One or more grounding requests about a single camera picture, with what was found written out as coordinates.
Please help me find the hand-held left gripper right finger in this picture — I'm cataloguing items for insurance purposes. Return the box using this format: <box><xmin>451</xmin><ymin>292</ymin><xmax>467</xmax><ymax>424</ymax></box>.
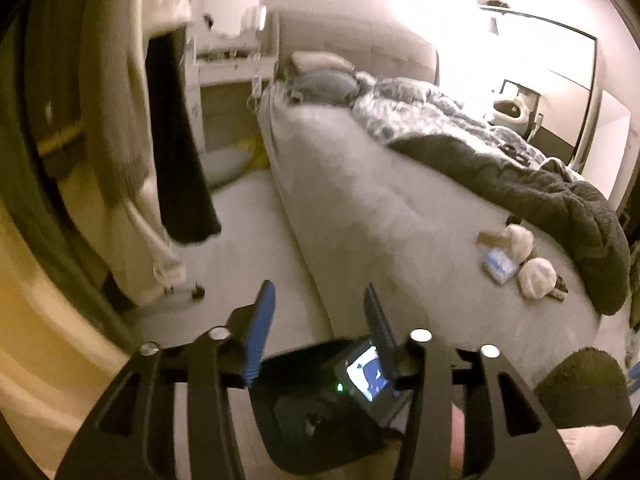
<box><xmin>364</xmin><ymin>284</ymin><xmax>582</xmax><ymax>480</ymax></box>

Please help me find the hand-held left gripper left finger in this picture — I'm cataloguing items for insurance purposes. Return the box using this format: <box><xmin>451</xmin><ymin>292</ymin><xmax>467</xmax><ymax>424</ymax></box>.
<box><xmin>55</xmin><ymin>280</ymin><xmax>277</xmax><ymax>480</ymax></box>

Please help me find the blue and white packet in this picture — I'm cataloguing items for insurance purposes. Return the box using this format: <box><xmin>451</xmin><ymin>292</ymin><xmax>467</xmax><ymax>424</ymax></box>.
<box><xmin>482</xmin><ymin>247</ymin><xmax>521</xmax><ymax>286</ymax></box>

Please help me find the white cloth wad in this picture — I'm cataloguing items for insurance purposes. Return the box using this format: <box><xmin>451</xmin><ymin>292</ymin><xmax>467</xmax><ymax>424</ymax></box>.
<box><xmin>502</xmin><ymin>224</ymin><xmax>536</xmax><ymax>263</ymax></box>
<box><xmin>517</xmin><ymin>257</ymin><xmax>557</xmax><ymax>301</ymax></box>

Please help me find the white clothes rack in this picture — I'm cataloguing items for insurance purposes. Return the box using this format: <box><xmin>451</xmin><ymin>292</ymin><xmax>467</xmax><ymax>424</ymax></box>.
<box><xmin>127</xmin><ymin>200</ymin><xmax>207</xmax><ymax>301</ymax></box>

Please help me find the beige bed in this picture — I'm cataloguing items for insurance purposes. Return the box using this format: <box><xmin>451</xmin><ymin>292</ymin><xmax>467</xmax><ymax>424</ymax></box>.
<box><xmin>257</xmin><ymin>77</ymin><xmax>626</xmax><ymax>391</ymax></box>

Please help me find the white floor cushion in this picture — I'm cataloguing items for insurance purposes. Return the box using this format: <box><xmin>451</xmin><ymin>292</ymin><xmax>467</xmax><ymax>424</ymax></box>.
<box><xmin>205</xmin><ymin>147</ymin><xmax>251</xmax><ymax>186</ymax></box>

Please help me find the yellow floor item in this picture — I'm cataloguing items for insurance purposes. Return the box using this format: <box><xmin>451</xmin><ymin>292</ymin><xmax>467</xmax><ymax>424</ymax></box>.
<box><xmin>240</xmin><ymin>140</ymin><xmax>271</xmax><ymax>171</ymax></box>

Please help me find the small dark wrapper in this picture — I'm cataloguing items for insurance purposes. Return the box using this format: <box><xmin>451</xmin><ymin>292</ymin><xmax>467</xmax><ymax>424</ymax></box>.
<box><xmin>547</xmin><ymin>275</ymin><xmax>571</xmax><ymax>303</ymax></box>

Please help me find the black hanging garment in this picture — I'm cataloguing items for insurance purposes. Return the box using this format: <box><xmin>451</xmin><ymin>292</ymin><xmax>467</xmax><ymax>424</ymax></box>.
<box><xmin>145</xmin><ymin>27</ymin><xmax>223</xmax><ymax>246</ymax></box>

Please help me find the dark fluffy cloth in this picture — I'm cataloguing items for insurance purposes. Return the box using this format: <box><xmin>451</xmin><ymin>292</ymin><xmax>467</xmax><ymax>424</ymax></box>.
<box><xmin>534</xmin><ymin>349</ymin><xmax>633</xmax><ymax>431</ymax></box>

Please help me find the dark fluffy blanket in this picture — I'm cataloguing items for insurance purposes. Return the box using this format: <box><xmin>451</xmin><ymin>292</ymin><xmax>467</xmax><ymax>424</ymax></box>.
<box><xmin>387</xmin><ymin>135</ymin><xmax>632</xmax><ymax>316</ymax></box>

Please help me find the pale yellow cloth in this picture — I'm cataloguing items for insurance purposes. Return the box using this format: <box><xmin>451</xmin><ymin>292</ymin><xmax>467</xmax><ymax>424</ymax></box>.
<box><xmin>0</xmin><ymin>200</ymin><xmax>132</xmax><ymax>471</ymax></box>

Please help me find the grey patterned duvet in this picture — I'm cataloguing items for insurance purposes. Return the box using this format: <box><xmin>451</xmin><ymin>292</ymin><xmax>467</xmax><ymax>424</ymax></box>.
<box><xmin>350</xmin><ymin>72</ymin><xmax>586</xmax><ymax>181</ymax></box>

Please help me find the white dressing table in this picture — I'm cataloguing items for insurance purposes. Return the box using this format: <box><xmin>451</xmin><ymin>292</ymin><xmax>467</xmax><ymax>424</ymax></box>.
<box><xmin>192</xmin><ymin>52</ymin><xmax>276</xmax><ymax>153</ymax></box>

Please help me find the grey pillow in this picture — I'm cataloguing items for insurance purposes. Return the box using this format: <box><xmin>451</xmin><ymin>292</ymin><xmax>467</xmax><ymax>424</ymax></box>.
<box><xmin>287</xmin><ymin>70</ymin><xmax>358</xmax><ymax>103</ymax></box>

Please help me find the white round appliance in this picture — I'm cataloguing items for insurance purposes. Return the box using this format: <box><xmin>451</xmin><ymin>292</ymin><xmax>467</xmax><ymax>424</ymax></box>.
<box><xmin>492</xmin><ymin>95</ymin><xmax>531</xmax><ymax>126</ymax></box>

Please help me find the beige pillow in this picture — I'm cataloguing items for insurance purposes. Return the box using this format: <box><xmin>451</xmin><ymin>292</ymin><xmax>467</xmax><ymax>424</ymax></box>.
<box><xmin>290</xmin><ymin>51</ymin><xmax>356</xmax><ymax>78</ymax></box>

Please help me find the beige padded headboard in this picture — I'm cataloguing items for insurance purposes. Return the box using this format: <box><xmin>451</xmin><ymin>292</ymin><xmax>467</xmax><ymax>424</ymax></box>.
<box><xmin>275</xmin><ymin>10</ymin><xmax>441</xmax><ymax>86</ymax></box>

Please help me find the mirrored wardrobe door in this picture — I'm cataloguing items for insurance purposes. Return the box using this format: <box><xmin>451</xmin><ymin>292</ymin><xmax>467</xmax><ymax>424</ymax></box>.
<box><xmin>475</xmin><ymin>5</ymin><xmax>601</xmax><ymax>176</ymax></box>

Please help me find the round white mirror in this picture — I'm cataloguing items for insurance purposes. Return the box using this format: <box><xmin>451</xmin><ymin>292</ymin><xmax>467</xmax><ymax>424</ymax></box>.
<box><xmin>202</xmin><ymin>0</ymin><xmax>262</xmax><ymax>41</ymax></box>

